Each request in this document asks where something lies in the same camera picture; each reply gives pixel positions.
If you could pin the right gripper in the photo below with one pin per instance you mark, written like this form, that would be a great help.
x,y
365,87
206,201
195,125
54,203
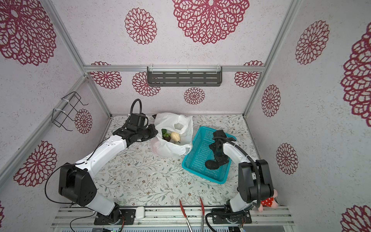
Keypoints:
x,y
217,156

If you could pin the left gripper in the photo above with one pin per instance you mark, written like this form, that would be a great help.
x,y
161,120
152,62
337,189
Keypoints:
x,y
154,131

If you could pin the dark avocado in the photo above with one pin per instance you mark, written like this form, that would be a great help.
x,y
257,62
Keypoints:
x,y
211,165

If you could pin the white plastic bag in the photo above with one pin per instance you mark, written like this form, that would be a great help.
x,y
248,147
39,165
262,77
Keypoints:
x,y
183,125

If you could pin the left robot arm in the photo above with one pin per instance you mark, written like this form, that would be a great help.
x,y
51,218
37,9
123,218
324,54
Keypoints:
x,y
76,180

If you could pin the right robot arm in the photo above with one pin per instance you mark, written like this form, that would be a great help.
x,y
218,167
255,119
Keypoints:
x,y
254,177

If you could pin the teal plastic basket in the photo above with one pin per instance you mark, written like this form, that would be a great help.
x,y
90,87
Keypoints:
x,y
194,162

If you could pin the pink pig plush toy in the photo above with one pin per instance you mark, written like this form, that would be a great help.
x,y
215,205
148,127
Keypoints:
x,y
269,202

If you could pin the white adapter box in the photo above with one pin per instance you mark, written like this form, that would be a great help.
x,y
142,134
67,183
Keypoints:
x,y
140,213

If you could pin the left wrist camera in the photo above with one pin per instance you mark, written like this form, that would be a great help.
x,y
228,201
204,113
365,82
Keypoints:
x,y
141,120

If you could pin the grey wall shelf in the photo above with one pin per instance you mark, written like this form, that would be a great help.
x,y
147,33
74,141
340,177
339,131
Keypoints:
x,y
184,77

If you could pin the red handled tongs right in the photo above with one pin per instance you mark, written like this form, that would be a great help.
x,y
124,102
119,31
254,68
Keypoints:
x,y
203,215

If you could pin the red handled tongs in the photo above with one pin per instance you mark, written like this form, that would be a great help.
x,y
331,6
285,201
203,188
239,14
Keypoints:
x,y
203,215
185,216

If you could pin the red handled tongs left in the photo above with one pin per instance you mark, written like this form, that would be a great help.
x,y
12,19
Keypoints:
x,y
185,216

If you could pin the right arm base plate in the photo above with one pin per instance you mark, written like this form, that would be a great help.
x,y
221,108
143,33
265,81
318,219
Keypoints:
x,y
220,216

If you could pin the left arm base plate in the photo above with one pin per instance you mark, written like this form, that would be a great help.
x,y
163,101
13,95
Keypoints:
x,y
117,217

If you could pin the black wire rack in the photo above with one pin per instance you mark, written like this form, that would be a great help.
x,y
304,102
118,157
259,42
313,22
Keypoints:
x,y
63,113

